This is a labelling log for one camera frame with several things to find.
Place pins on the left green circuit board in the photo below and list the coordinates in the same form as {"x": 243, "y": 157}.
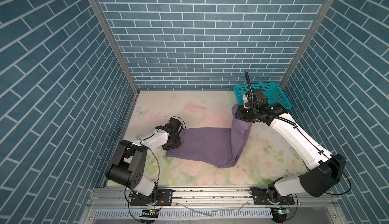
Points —
{"x": 149, "y": 213}

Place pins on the right rear aluminium corner post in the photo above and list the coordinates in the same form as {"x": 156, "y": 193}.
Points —
{"x": 323, "y": 10}

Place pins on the white vented cable duct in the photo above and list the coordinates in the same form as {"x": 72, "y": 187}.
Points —
{"x": 183, "y": 214}

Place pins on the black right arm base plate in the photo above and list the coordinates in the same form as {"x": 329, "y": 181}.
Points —
{"x": 261, "y": 196}

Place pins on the left rear aluminium corner post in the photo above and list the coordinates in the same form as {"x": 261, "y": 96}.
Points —
{"x": 113, "y": 43}

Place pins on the purple trousers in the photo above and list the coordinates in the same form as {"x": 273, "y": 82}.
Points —
{"x": 220, "y": 147}

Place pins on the green circuit board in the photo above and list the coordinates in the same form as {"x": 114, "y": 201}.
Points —
{"x": 149, "y": 213}
{"x": 280, "y": 211}

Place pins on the teal plastic basket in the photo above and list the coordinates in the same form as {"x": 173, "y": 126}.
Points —
{"x": 271, "y": 90}

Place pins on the right green circuit board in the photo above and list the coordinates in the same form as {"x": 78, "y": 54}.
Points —
{"x": 280, "y": 211}

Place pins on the left side aluminium rail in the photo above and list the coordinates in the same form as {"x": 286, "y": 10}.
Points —
{"x": 121, "y": 132}

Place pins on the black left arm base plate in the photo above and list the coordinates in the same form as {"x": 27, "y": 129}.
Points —
{"x": 161, "y": 197}

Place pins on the aluminium front rail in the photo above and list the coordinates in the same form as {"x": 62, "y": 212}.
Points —
{"x": 196, "y": 196}

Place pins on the aluminium corner post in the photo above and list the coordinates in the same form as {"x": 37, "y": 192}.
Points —
{"x": 113, "y": 43}
{"x": 323, "y": 10}

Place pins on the aluminium rail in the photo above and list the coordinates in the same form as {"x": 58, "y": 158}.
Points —
{"x": 196, "y": 196}
{"x": 121, "y": 132}

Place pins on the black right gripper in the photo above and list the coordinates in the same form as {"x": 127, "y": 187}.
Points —
{"x": 238, "y": 113}

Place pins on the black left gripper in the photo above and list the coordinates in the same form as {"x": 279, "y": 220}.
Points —
{"x": 177, "y": 136}

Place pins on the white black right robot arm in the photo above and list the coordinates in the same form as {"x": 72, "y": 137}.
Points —
{"x": 324, "y": 169}

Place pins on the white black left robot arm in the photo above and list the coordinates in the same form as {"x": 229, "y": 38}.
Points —
{"x": 135, "y": 154}

